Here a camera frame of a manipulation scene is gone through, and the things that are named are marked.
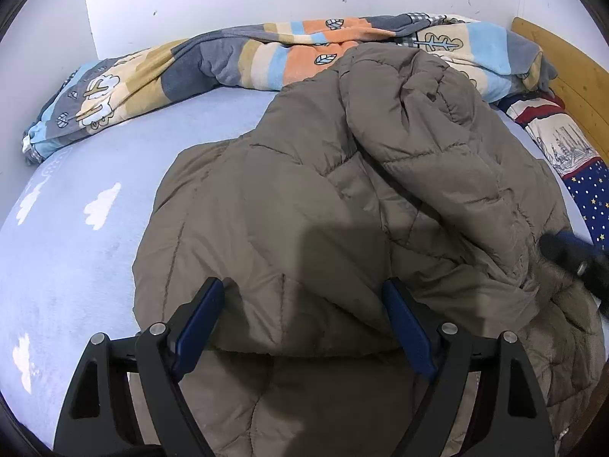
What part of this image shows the striped printed quilt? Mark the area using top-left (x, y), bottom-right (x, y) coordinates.
top-left (21, 12), bottom-right (560, 165)

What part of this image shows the wooden headboard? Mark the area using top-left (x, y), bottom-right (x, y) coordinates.
top-left (511, 16), bottom-right (609, 153)

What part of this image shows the brown quilted hooded jacket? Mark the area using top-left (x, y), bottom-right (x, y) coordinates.
top-left (132, 42), bottom-right (607, 457)

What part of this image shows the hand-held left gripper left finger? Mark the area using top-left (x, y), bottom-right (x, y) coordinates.
top-left (52, 276), bottom-right (225, 457)

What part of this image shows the light blue cloud-print bed sheet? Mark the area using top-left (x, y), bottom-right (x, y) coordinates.
top-left (0, 88), bottom-right (609, 453)

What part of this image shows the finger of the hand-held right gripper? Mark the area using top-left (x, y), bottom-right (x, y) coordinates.
top-left (539, 231), bottom-right (609, 317)

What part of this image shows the star-print pillow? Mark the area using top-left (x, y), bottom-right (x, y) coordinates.
top-left (495, 91), bottom-right (609, 246)

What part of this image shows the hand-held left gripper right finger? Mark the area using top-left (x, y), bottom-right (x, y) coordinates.
top-left (382, 277), bottom-right (556, 457)

